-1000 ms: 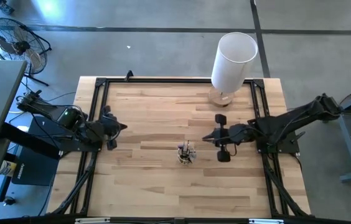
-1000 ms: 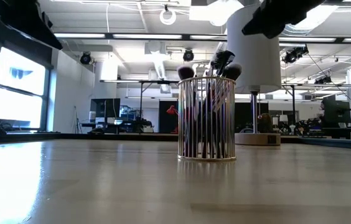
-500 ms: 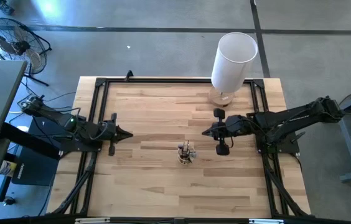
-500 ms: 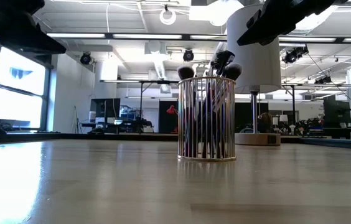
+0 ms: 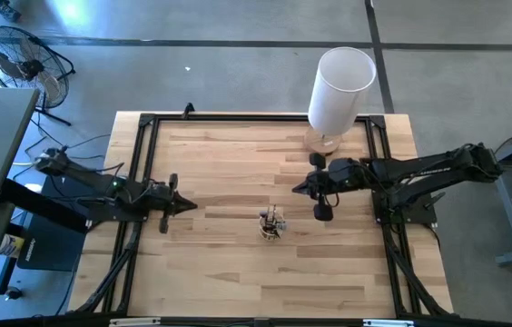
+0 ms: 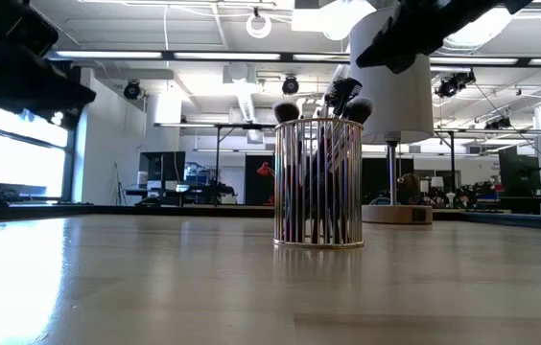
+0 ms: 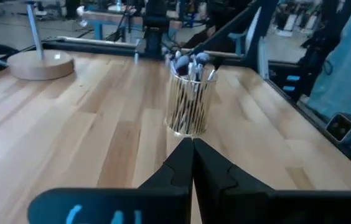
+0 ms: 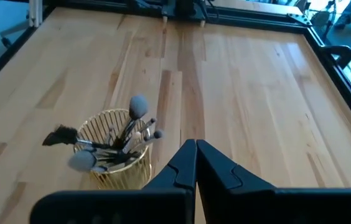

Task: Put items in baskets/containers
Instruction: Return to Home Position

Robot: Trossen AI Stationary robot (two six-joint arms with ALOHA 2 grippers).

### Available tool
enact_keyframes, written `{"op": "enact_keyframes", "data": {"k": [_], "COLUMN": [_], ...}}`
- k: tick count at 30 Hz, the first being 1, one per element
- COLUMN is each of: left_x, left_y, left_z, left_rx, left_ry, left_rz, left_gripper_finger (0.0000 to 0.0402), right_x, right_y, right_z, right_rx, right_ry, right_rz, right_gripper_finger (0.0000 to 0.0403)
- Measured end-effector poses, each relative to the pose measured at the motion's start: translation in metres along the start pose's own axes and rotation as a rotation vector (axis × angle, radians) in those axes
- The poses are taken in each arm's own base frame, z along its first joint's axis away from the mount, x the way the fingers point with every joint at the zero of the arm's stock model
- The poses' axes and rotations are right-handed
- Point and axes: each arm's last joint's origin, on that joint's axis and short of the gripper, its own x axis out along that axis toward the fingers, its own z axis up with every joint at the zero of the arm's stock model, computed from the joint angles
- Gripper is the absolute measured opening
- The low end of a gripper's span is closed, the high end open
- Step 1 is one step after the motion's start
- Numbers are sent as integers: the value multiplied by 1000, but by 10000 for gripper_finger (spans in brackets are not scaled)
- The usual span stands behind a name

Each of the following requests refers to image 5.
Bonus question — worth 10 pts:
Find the black lever handle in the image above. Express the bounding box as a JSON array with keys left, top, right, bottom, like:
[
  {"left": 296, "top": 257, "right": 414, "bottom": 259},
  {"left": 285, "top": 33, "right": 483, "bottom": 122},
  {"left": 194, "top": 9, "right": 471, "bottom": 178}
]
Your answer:
[{"left": 424, "top": 192, "right": 447, "bottom": 211}]

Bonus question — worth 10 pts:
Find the gold wire cup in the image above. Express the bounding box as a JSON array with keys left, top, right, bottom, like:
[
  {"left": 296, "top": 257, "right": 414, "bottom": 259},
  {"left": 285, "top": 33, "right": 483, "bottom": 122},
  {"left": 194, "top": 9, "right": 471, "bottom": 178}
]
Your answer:
[{"left": 258, "top": 206, "right": 288, "bottom": 241}]

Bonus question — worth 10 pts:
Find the black floor fan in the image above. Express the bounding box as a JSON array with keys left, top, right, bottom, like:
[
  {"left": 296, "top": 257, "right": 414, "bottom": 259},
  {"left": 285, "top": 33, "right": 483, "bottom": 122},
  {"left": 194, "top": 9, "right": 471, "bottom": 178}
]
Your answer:
[{"left": 0, "top": 25, "right": 77, "bottom": 127}]

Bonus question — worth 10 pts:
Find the dark blue box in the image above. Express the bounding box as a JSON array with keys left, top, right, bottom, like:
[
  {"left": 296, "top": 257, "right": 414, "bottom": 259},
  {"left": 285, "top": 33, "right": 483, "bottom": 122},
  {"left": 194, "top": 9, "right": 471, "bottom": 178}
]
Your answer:
[{"left": 0, "top": 0, "right": 24, "bottom": 23}]

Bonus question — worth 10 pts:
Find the black computer case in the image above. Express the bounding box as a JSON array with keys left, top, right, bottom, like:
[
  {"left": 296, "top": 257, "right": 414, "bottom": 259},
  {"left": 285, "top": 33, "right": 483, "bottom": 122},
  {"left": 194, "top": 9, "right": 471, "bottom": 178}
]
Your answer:
[{"left": 16, "top": 174, "right": 103, "bottom": 273}]

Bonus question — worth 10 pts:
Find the desk caster wheel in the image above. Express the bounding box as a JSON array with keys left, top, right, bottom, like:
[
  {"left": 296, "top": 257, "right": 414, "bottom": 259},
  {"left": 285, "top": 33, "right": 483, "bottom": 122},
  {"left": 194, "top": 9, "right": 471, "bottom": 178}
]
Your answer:
[{"left": 4, "top": 285, "right": 25, "bottom": 302}]

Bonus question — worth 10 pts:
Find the silver metal bracket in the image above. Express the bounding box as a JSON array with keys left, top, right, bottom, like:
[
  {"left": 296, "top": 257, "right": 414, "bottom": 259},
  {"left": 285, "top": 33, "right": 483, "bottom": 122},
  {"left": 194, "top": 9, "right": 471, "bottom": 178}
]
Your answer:
[
  {"left": 362, "top": 318, "right": 415, "bottom": 327},
  {"left": 109, "top": 317, "right": 162, "bottom": 327}
]

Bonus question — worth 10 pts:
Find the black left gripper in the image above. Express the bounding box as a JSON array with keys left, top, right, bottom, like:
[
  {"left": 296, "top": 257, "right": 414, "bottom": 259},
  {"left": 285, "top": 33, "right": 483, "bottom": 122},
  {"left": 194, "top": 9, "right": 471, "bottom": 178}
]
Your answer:
[{"left": 146, "top": 173, "right": 199, "bottom": 235}]

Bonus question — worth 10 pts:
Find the yellow white package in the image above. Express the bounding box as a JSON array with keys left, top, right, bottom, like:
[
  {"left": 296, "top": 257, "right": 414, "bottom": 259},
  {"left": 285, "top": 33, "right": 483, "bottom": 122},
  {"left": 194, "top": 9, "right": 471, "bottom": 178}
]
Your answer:
[{"left": 0, "top": 233, "right": 25, "bottom": 260}]

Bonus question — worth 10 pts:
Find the white shade wooden table lamp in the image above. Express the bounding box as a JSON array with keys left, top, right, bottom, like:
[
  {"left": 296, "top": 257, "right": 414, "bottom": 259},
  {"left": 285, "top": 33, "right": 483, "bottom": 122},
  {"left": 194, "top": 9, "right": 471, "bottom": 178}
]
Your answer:
[{"left": 302, "top": 46, "right": 378, "bottom": 158}]

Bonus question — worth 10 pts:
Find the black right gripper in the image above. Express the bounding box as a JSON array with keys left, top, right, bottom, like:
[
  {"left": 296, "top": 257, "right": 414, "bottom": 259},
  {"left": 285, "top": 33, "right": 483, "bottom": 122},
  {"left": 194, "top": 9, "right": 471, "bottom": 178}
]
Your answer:
[{"left": 291, "top": 153, "right": 369, "bottom": 223}]

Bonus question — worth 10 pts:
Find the black desk crossbar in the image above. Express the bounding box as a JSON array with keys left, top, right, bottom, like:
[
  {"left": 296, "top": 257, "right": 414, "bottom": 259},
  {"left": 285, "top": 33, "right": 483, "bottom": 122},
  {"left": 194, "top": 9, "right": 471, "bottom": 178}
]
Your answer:
[{"left": 0, "top": 178, "right": 92, "bottom": 233}]

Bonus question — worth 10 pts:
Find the black aluminium table frame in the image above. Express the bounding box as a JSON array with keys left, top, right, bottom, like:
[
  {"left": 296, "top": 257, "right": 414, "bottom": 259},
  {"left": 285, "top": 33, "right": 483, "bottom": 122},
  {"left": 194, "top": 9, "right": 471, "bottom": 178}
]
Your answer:
[{"left": 67, "top": 112, "right": 456, "bottom": 327}]

